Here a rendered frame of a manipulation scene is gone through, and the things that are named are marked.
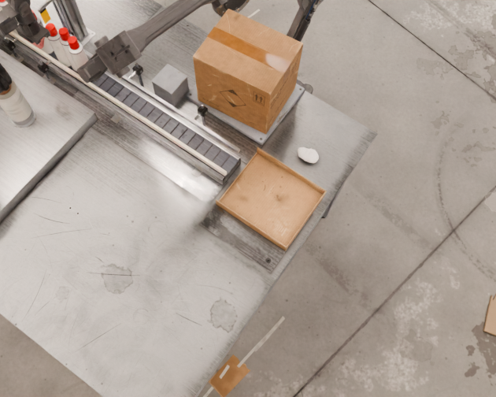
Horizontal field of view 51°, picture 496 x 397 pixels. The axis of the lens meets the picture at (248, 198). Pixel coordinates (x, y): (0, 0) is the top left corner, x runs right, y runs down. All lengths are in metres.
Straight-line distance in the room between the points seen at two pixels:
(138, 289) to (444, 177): 1.86
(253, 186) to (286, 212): 0.15
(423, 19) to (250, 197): 2.09
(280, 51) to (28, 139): 0.96
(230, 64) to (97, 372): 1.09
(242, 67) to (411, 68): 1.73
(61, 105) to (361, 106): 1.73
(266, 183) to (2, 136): 0.97
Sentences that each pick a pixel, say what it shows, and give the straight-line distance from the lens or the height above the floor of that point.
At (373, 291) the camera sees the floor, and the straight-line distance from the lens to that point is 2.72.
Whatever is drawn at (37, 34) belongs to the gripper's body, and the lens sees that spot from 2.02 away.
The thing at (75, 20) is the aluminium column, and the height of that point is 0.95.
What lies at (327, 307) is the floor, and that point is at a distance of 2.66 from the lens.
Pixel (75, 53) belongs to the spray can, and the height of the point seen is 1.04.
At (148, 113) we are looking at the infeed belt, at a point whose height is 0.88.
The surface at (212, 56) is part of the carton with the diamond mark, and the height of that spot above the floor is 1.12.
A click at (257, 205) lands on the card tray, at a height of 0.83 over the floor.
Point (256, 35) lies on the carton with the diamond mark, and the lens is 1.89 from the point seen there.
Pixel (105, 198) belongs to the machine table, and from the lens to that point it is 1.94.
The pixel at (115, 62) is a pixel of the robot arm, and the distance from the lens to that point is 1.44.
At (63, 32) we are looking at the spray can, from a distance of 2.03.
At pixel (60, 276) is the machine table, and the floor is 0.83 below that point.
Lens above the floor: 2.57
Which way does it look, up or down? 68 degrees down
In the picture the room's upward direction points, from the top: 4 degrees clockwise
